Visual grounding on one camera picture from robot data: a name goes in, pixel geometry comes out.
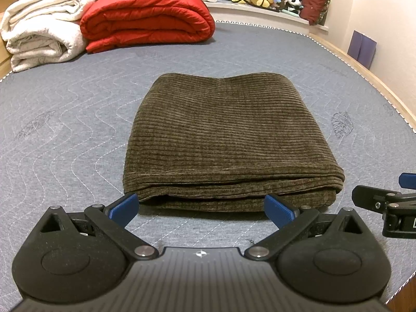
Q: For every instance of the panda plush toy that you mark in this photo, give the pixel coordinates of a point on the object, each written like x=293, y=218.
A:
x=295, y=3

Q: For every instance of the purple paper sheet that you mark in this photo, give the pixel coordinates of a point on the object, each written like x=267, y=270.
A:
x=362, y=48

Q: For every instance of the white window ledge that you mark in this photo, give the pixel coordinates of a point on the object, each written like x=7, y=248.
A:
x=260, y=14

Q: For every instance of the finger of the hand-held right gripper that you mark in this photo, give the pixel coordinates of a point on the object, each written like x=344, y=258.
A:
x=408, y=180
x=367, y=196

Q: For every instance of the dark red pillow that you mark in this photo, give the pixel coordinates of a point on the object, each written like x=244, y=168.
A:
x=314, y=3

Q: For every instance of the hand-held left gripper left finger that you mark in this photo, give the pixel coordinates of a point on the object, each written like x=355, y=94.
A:
x=125, y=206

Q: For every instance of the red quilted blanket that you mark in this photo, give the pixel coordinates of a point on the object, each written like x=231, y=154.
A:
x=146, y=19

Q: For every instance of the grey quilted mattress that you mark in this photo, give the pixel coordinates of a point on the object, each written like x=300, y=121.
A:
x=81, y=120

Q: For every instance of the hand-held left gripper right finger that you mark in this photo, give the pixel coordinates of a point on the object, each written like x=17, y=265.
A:
x=279, y=212

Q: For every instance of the white folded blanket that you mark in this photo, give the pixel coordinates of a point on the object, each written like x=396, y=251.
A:
x=42, y=29

